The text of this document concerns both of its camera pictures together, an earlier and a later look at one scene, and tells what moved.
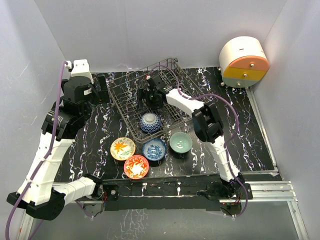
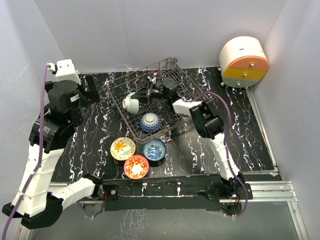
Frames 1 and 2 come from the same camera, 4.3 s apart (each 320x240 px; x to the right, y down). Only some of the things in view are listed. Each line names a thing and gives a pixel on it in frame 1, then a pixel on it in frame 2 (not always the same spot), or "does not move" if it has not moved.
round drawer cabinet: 243,62 does not move
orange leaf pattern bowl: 136,167 does not move
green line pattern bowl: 181,142 to 131,105
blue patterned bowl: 150,123 does not move
